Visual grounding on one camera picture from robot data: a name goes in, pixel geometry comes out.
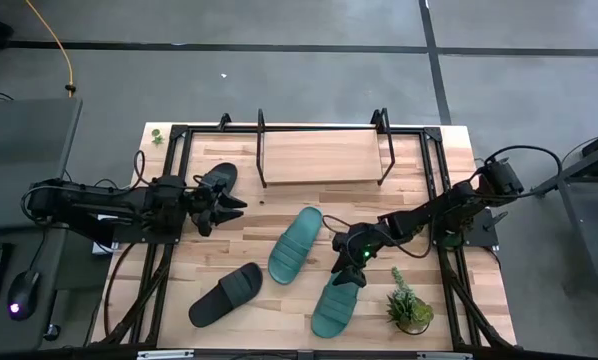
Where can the black round knob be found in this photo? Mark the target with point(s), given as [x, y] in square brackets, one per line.
[52, 332]

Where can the black rubber slide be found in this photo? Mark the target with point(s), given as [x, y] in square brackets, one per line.
[224, 175]
[224, 295]

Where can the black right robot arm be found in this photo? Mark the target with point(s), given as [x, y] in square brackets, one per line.
[429, 215]

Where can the white power adapter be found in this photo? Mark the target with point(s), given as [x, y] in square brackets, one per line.
[101, 248]

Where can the black aluminium table frame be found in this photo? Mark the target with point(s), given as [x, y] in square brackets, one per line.
[179, 131]

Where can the grey flat panel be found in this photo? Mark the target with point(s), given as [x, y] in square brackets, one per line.
[24, 160]

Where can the teal green rubber slide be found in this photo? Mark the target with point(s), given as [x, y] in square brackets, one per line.
[294, 245]
[334, 310]

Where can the black side table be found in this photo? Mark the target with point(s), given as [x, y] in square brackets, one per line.
[586, 167]

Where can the wooden shelf with black frame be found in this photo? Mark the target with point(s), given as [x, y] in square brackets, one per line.
[319, 155]

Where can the small green plant sprig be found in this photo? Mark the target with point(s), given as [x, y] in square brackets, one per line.
[157, 136]

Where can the silver metal bracket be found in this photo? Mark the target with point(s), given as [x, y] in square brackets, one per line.
[444, 356]
[166, 355]

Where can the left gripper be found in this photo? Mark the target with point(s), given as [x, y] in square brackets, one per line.
[206, 205]

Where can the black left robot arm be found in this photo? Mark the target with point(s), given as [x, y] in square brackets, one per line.
[104, 202]

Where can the black computer mouse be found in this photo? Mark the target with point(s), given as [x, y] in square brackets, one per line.
[24, 292]

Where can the dark grey desk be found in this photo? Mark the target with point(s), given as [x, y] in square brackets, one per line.
[69, 270]

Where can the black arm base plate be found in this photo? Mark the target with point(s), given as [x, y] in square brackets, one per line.
[484, 235]
[144, 235]

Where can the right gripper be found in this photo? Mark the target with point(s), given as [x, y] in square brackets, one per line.
[359, 242]

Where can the potted green succulent plant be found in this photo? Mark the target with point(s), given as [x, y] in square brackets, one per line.
[409, 310]

